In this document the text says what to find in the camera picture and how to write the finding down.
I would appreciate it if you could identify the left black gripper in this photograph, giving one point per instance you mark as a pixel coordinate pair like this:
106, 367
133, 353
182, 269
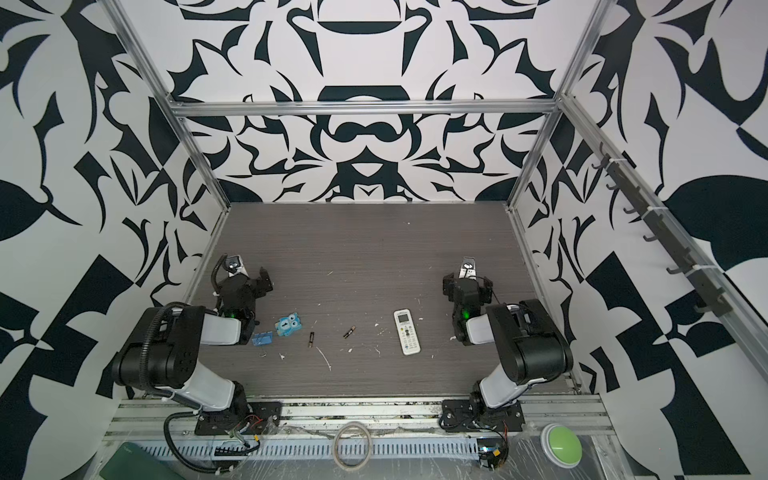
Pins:
250, 285

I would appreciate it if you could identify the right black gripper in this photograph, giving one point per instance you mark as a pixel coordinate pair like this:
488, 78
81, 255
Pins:
467, 285

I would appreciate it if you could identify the white remote control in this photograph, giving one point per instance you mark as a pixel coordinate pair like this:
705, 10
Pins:
406, 331

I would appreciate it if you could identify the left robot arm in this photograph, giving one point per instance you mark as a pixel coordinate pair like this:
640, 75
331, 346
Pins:
161, 355

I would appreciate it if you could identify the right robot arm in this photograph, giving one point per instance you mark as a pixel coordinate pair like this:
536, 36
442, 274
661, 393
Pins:
531, 348

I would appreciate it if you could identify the blue toy block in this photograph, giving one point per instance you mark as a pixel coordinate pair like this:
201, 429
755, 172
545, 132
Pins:
288, 325

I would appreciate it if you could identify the small electronics board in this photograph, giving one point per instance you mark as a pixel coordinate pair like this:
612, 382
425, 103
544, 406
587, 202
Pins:
492, 452

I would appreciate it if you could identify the green push button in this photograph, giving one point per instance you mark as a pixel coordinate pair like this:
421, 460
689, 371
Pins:
561, 446

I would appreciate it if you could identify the dark green pad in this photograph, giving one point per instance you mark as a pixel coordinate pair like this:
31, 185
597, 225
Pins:
132, 462

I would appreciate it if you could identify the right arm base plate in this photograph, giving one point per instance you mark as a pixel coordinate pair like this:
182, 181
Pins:
464, 416

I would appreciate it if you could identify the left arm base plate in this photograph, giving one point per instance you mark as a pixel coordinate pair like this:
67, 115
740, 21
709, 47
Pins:
256, 418

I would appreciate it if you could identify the slotted cable duct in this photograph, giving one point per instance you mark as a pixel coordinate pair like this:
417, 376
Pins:
461, 448

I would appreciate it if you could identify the black wall hook rail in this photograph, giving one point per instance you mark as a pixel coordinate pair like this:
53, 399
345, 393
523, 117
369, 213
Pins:
665, 230

